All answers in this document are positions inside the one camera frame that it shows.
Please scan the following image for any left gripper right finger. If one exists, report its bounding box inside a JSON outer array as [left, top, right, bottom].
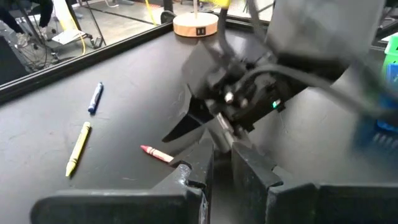
[[231, 141, 398, 224]]

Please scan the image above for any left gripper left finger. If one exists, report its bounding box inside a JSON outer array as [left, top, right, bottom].
[[29, 136, 216, 224]]

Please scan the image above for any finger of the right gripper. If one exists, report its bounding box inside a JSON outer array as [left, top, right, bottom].
[[206, 112, 251, 154], [161, 95, 216, 144]]

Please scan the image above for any red crayon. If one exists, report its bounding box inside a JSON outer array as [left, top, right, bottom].
[[139, 144, 175, 164]]

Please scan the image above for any yellow crayon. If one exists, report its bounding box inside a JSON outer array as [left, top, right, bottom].
[[65, 121, 92, 178]]

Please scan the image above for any white shade wooden table lamp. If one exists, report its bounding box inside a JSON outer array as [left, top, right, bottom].
[[172, 0, 220, 39]]

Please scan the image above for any blue crayon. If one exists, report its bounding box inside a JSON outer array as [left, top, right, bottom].
[[87, 82, 104, 114]]

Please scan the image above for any blue plastic bin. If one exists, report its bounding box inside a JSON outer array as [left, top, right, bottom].
[[351, 62, 398, 150]]

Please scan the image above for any white flat floor plate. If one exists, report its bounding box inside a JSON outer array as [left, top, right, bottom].
[[51, 29, 87, 46]]

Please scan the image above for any green plastic bin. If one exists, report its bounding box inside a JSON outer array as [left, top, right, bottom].
[[381, 34, 398, 82]]

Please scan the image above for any person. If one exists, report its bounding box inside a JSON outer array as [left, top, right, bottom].
[[0, 0, 54, 47]]

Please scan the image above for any yellow hanging cable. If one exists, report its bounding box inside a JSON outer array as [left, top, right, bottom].
[[57, 0, 87, 56]]

